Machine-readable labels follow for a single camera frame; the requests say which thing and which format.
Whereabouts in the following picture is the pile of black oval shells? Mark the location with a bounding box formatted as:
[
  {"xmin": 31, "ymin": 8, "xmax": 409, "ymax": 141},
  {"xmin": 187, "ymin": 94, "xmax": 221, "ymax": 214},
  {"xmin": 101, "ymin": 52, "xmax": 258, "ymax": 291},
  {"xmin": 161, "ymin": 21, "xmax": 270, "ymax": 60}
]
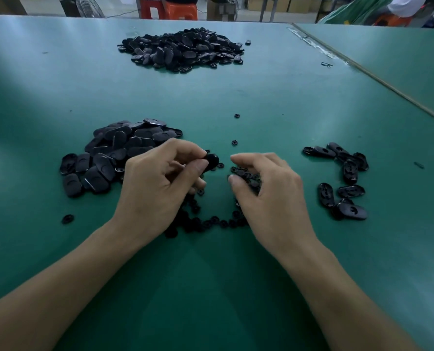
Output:
[{"xmin": 302, "ymin": 142, "xmax": 369, "ymax": 221}]

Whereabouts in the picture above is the red plastic stool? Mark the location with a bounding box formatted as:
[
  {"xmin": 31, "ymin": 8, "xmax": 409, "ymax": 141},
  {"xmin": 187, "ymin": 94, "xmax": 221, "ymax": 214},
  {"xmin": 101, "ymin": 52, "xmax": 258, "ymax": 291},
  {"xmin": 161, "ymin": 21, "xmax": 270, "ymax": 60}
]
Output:
[
  {"xmin": 162, "ymin": 0, "xmax": 199, "ymax": 21},
  {"xmin": 138, "ymin": 0, "xmax": 163, "ymax": 20},
  {"xmin": 372, "ymin": 14, "xmax": 412, "ymax": 28}
]

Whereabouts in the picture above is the person's right hand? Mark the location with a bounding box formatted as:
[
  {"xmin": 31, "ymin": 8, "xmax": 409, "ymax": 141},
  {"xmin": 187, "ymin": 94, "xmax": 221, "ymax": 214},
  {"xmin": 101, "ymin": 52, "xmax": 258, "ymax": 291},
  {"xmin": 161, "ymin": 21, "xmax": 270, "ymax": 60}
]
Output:
[{"xmin": 227, "ymin": 152, "xmax": 320, "ymax": 266}]

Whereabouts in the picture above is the pile of small black buttons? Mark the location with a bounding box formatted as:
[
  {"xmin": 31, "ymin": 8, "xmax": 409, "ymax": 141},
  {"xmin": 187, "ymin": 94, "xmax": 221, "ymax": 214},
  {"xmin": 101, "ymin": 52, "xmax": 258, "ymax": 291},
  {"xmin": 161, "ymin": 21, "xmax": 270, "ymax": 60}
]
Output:
[{"xmin": 163, "ymin": 166, "xmax": 262, "ymax": 238}]

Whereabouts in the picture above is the small open cardboard box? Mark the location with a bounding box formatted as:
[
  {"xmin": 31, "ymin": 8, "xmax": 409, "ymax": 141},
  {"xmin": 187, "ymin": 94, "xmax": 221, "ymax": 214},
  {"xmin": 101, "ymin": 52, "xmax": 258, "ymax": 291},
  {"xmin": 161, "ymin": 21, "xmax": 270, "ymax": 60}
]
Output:
[{"xmin": 207, "ymin": 0, "xmax": 237, "ymax": 22}]

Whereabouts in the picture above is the person's right forearm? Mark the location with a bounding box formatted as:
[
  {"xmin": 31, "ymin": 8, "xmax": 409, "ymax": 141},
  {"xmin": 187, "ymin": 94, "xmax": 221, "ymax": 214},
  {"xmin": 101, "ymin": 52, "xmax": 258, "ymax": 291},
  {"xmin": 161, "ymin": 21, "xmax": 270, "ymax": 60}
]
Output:
[{"xmin": 283, "ymin": 241, "xmax": 419, "ymax": 351}]

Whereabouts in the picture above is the person's left hand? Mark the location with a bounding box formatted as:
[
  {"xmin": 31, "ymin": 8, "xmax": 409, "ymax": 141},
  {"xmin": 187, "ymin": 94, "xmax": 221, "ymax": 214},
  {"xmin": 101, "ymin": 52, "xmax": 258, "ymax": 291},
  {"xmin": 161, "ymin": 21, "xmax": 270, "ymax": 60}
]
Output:
[{"xmin": 113, "ymin": 138, "xmax": 211, "ymax": 246}]

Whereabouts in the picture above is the green striped bag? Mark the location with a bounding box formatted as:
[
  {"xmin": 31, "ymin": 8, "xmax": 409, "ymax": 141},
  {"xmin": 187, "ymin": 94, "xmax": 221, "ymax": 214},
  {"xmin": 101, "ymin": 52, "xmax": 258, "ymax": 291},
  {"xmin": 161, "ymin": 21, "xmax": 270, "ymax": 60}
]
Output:
[{"xmin": 318, "ymin": 0, "xmax": 394, "ymax": 25}]

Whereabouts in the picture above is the grey floor fan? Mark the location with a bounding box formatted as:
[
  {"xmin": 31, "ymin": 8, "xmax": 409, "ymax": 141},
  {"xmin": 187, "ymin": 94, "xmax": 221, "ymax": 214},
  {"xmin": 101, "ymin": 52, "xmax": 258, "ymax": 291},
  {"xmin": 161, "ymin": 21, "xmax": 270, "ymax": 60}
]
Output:
[{"xmin": 59, "ymin": 0, "xmax": 104, "ymax": 18}]

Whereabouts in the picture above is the person's left forearm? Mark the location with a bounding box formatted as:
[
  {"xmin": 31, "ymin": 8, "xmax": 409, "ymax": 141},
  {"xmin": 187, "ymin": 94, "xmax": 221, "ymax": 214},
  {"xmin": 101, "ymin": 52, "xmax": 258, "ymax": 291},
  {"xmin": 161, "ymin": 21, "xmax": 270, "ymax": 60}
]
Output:
[{"xmin": 0, "ymin": 219, "xmax": 148, "ymax": 351}]

